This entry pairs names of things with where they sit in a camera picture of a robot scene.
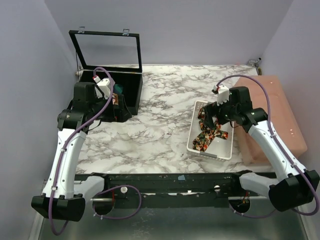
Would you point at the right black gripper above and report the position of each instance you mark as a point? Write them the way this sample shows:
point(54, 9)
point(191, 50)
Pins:
point(215, 111)

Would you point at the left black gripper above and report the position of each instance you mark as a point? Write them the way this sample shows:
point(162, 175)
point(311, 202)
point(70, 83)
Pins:
point(120, 114)

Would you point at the colourful patterned necktie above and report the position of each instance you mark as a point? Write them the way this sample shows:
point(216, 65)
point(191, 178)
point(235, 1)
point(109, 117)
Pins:
point(206, 136)

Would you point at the white plastic basket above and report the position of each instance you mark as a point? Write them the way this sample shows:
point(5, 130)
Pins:
point(219, 148)

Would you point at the pink plastic storage box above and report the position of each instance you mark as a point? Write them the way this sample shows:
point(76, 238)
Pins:
point(282, 119)

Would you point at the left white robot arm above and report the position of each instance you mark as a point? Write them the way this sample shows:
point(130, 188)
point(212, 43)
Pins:
point(61, 198)

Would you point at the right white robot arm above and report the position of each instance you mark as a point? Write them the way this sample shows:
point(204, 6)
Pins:
point(294, 185)

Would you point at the rolled patterned tie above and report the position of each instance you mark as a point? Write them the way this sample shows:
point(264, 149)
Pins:
point(115, 99)

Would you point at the rolled teal tie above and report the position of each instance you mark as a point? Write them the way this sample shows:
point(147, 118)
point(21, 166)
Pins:
point(118, 89)

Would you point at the black display box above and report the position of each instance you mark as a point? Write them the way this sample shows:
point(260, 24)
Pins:
point(117, 52)

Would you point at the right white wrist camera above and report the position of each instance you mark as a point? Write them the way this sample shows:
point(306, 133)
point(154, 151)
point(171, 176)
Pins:
point(222, 93)

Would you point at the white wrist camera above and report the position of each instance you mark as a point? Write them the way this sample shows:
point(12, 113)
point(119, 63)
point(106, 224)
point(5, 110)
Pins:
point(222, 93)
point(102, 87)

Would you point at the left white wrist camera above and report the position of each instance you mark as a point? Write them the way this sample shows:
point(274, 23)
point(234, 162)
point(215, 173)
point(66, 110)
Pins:
point(102, 87)

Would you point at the metal corner bracket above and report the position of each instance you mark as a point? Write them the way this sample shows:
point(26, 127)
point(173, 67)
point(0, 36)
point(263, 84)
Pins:
point(256, 64)

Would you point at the black mounting rail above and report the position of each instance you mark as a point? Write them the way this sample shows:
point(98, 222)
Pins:
point(169, 190)

